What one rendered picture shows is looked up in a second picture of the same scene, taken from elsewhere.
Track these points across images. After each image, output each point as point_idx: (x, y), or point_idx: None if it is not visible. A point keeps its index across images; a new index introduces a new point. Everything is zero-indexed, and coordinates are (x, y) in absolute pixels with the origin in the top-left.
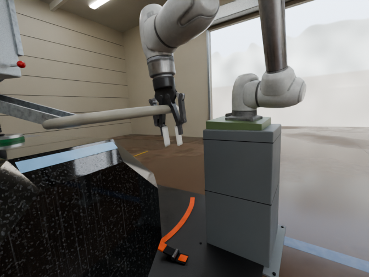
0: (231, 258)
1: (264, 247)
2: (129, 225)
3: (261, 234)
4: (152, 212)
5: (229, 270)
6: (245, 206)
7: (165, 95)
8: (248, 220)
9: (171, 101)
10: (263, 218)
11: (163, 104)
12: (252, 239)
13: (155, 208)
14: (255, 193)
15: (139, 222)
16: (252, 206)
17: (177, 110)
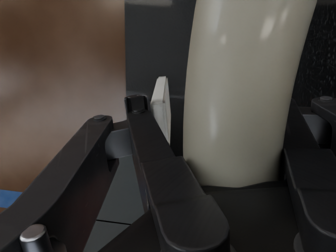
0: (173, 147)
1: (118, 168)
2: (330, 2)
3: (117, 181)
4: (307, 87)
5: (171, 126)
6: (135, 213)
7: (216, 226)
8: (136, 195)
9: (150, 209)
10: (105, 200)
11: (268, 187)
12: (135, 175)
13: (307, 101)
14: (106, 236)
15: (318, 36)
16: (120, 215)
17: (142, 197)
